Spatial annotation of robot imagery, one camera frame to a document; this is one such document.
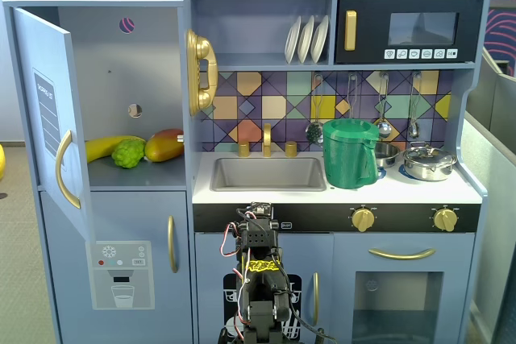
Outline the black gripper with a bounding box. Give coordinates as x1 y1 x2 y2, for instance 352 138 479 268
232 214 280 237

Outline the long gold cabinet door handle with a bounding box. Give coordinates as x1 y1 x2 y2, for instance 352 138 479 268
54 129 82 210

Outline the blue shopping list cabinet door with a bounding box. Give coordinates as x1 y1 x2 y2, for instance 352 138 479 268
11 6 94 245

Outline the blue dishwasher print door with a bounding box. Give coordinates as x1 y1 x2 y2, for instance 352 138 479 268
194 232 335 344

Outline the blue oven door with window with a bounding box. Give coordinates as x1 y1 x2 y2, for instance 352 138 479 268
332 232 476 344

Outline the blue ice dispenser print door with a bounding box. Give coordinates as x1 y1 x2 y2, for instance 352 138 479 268
39 189 190 344

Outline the black toy microwave door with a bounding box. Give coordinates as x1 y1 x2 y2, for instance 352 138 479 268
335 0 484 64

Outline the yellow printed tape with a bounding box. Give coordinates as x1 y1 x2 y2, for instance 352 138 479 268
245 259 283 274

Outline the grey toy sink basin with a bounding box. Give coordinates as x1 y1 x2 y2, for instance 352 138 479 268
209 156 328 193

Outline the gold toy faucet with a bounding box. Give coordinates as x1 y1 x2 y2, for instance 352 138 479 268
262 122 273 158

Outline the gold stove knob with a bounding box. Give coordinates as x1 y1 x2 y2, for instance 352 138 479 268
350 206 376 234
433 206 460 234

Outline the steel skimmer spoon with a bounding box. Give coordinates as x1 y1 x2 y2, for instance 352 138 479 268
305 73 325 146

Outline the green plastic pitcher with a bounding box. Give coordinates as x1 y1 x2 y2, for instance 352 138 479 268
322 118 381 190

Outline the red yellow toy mango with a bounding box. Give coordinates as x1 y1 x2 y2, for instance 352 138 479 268
144 128 185 163

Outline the small steel bowl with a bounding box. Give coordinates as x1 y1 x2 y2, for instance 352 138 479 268
374 141 402 169

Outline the green bumpy toy fruit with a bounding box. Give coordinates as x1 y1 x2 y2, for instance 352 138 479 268
110 138 147 169

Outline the steel ladle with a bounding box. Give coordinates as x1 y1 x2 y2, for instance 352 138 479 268
372 72 393 139

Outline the steel hanging utensil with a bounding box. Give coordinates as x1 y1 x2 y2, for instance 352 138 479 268
347 73 360 122

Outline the yellow toy banana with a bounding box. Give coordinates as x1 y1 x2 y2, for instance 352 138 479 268
84 135 147 164

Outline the steel pot with lid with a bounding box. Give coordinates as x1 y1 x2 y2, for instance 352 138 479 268
402 141 459 182

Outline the steel serving spoon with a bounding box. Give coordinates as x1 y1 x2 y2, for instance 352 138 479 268
406 72 422 139

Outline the gold toy telephone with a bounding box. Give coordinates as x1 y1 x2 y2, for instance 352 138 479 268
185 28 219 117

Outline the white toy plate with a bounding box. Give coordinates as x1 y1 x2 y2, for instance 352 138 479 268
297 15 315 64
284 15 302 64
310 15 330 64

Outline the grey desk divider panel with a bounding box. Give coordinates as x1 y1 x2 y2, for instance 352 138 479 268
461 112 516 344
467 48 516 127

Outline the gold dispenser door handle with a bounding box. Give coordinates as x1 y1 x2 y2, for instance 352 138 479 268
166 214 179 274

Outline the gold dishwasher door handle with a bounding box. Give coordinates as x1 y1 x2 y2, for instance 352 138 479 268
310 271 321 317

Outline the black cable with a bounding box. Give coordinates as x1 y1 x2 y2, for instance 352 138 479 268
288 303 335 344

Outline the gold oven door handle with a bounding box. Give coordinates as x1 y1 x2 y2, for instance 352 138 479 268
367 247 437 261

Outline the gold microwave door handle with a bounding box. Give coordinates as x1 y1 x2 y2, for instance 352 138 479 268
344 10 358 52

